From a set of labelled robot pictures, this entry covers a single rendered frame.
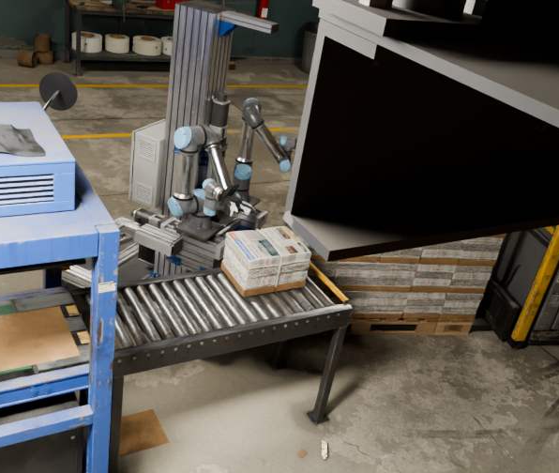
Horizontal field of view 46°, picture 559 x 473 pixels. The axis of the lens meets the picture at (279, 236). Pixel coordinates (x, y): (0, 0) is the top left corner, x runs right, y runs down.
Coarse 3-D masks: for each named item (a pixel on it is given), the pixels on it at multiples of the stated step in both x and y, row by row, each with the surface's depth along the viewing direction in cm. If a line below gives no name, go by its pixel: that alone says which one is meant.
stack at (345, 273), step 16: (288, 224) 437; (304, 240) 412; (384, 256) 432; (400, 256) 435; (416, 256) 438; (432, 256) 440; (448, 256) 443; (336, 272) 430; (352, 272) 433; (368, 272) 436; (384, 272) 438; (400, 272) 441; (416, 272) 445; (432, 272) 448; (448, 272) 451; (336, 304) 444; (352, 304) 448; (368, 304) 449; (384, 304) 452; (400, 304) 455; (416, 304) 459; (432, 304) 461; (352, 320) 454; (368, 320) 457; (384, 320) 462; (400, 320) 465; (416, 320) 466; (432, 320) 469
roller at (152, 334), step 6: (126, 288) 328; (126, 294) 326; (132, 294) 324; (132, 300) 320; (138, 300) 321; (132, 306) 318; (138, 306) 316; (138, 312) 313; (144, 312) 314; (138, 318) 311; (144, 318) 309; (144, 324) 306; (150, 324) 306; (144, 330) 305; (150, 330) 302; (156, 330) 303; (150, 336) 300; (156, 336) 299; (150, 342) 299
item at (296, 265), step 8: (272, 232) 356; (280, 232) 357; (288, 232) 358; (280, 240) 349; (288, 240) 350; (296, 240) 352; (280, 248) 342; (288, 248) 344; (296, 248) 345; (304, 248) 346; (288, 256) 337; (296, 256) 340; (304, 256) 343; (288, 264) 341; (296, 264) 344; (304, 264) 346; (288, 272) 344; (296, 272) 347; (304, 272) 350; (288, 280) 347; (296, 280) 350; (304, 280) 353
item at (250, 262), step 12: (228, 240) 345; (240, 240) 341; (252, 240) 344; (228, 252) 348; (240, 252) 334; (252, 252) 333; (264, 252) 335; (228, 264) 350; (240, 264) 337; (252, 264) 328; (264, 264) 332; (240, 276) 338; (252, 276) 333; (264, 276) 338; (252, 288) 337
